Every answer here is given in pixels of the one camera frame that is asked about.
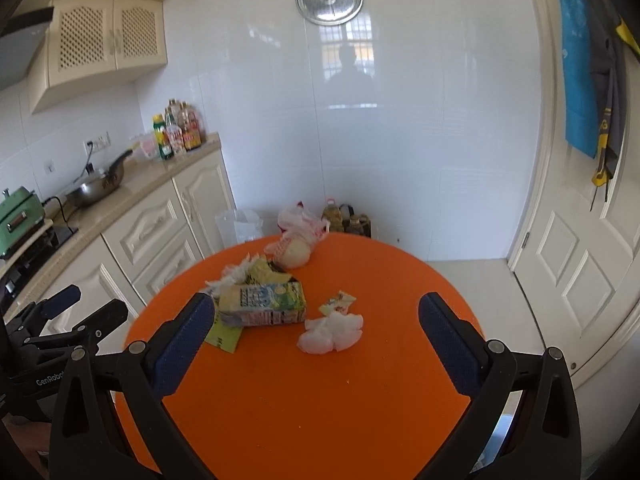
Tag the cream cabinet drawer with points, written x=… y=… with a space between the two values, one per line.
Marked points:
x=165 y=267
x=142 y=232

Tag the grey apron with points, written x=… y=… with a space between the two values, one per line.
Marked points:
x=610 y=110

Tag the tall clear oil bottle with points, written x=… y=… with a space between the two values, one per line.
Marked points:
x=172 y=109

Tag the blue apron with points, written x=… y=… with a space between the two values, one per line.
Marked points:
x=580 y=70

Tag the wooden board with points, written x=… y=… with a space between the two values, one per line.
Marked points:
x=44 y=234

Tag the clear bottle red label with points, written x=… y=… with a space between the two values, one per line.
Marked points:
x=175 y=137

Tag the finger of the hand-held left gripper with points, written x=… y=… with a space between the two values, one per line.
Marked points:
x=105 y=317
x=62 y=296

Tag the cream base cabinet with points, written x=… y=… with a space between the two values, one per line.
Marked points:
x=205 y=200

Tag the white wall switch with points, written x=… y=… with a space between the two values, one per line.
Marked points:
x=50 y=166

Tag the cream door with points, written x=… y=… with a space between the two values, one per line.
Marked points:
x=575 y=270

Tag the beige countertop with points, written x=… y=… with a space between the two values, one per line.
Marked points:
x=150 y=180

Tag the dark sauce bottle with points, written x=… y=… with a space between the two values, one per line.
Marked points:
x=191 y=130

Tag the white tissue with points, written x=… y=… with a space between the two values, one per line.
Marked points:
x=235 y=275
x=330 y=332

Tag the white plastic bag red print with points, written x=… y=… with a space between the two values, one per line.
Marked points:
x=300 y=222

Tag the yellow green flat packet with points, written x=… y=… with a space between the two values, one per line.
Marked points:
x=225 y=334

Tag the white wall outlet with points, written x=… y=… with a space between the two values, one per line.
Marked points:
x=98 y=142

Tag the green yellow bottle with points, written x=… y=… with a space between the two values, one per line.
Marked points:
x=161 y=137

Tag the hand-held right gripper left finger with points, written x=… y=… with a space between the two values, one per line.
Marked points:
x=182 y=345

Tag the clear plastic container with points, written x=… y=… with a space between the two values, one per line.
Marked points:
x=145 y=147

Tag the yellow white candy wrapper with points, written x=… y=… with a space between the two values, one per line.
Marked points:
x=340 y=302

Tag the yellow cloth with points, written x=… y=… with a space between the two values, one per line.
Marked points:
x=629 y=40

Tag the green white drink carton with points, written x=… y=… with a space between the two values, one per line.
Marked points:
x=265 y=302

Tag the person's left hand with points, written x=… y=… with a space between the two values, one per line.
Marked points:
x=20 y=447

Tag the cream lattice door cabinet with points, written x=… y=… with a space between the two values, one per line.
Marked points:
x=100 y=45

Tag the black induction cooktop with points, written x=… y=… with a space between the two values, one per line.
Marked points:
x=55 y=241

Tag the clear rice bag green print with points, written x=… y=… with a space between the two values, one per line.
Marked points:
x=239 y=227

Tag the green electric cooker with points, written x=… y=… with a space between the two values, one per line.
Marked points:
x=17 y=222

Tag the yellow cooking oil bottle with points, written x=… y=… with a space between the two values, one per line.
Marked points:
x=332 y=216

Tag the grey range hood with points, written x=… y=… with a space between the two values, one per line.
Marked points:
x=20 y=45

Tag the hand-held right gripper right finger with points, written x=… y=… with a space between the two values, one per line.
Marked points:
x=450 y=345

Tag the yellow brown snack packet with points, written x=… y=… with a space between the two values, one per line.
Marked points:
x=265 y=272

